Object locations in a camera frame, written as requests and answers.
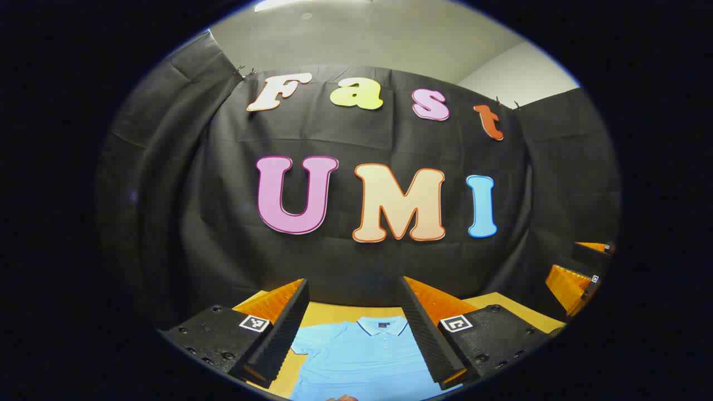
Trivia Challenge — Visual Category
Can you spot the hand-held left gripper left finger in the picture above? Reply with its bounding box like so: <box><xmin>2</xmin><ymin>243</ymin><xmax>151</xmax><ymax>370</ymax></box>
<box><xmin>159</xmin><ymin>278</ymin><xmax>310</xmax><ymax>389</ymax></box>

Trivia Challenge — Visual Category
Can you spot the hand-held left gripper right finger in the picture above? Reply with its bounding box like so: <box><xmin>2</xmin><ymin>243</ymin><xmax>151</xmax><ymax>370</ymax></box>
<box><xmin>397</xmin><ymin>276</ymin><xmax>553</xmax><ymax>390</ymax></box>

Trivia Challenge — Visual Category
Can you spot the light blue polo T-shirt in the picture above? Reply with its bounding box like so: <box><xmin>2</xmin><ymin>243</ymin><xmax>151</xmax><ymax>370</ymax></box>
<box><xmin>290</xmin><ymin>316</ymin><xmax>463</xmax><ymax>401</ymax></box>

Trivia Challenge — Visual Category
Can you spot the black backdrop cloth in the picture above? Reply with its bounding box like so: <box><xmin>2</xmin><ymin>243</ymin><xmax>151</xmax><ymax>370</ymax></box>
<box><xmin>95</xmin><ymin>31</ymin><xmax>622</xmax><ymax>335</ymax></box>

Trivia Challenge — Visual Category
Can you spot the ceiling light panel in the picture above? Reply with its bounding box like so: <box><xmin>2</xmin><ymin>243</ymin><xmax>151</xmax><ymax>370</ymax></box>
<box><xmin>255</xmin><ymin>0</ymin><xmax>312</xmax><ymax>12</ymax></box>

